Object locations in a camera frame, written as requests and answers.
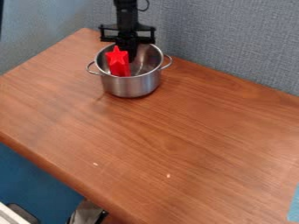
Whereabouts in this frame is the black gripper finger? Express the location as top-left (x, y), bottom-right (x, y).
top-left (126, 40), bottom-right (137, 62)
top-left (116, 41), bottom-right (129, 52)

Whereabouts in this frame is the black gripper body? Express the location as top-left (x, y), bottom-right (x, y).
top-left (98, 15), bottom-right (154, 44)

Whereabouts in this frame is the grey chair part below table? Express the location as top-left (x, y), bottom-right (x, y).
top-left (65, 199), bottom-right (108, 224)

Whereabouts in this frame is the red star-shaped bar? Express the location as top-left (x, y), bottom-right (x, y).
top-left (105, 45), bottom-right (130, 77)

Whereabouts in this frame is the white object bottom left corner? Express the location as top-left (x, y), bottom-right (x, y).
top-left (0, 202), bottom-right (30, 224)

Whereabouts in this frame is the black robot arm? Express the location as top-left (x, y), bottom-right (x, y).
top-left (98, 0), bottom-right (156, 62)

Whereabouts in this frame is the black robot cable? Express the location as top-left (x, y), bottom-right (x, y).
top-left (136, 0), bottom-right (152, 12)

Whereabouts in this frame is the stainless steel pot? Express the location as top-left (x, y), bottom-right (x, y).
top-left (85, 44), bottom-right (173, 98)

